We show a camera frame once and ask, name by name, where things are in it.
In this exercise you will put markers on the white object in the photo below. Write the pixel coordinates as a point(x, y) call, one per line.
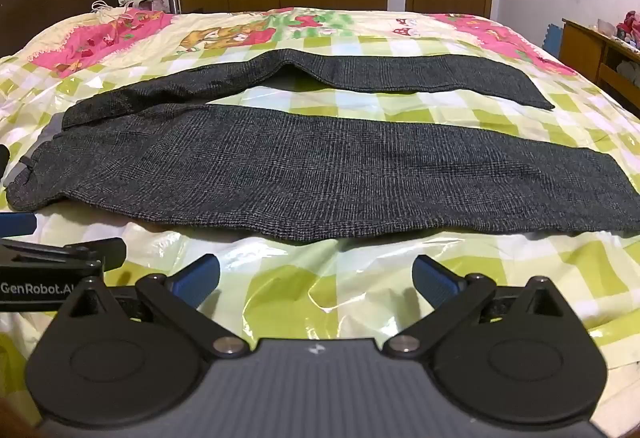
point(142, 0)

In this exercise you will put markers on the clear plastic container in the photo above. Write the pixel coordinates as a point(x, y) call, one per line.
point(606, 27)

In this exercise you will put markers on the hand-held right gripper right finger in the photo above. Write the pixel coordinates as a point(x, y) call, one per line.
point(435, 280)

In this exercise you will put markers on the blue foam mat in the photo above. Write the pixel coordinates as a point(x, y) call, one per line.
point(550, 40)

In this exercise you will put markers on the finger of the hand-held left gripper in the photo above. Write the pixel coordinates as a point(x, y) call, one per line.
point(4, 158)
point(17, 223)

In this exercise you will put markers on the red items on cabinet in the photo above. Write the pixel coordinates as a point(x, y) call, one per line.
point(630, 25)

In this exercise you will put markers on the printed checkered bed blanket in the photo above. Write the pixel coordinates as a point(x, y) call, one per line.
point(350, 263)

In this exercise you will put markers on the wooden side cabinet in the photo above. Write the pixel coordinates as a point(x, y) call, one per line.
point(580, 48)

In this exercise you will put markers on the metal bottle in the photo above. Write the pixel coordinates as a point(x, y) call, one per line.
point(173, 0)

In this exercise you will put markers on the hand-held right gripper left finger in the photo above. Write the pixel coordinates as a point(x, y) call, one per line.
point(197, 275)

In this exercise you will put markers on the dark grey plaid pants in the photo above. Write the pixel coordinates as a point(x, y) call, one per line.
point(300, 168)

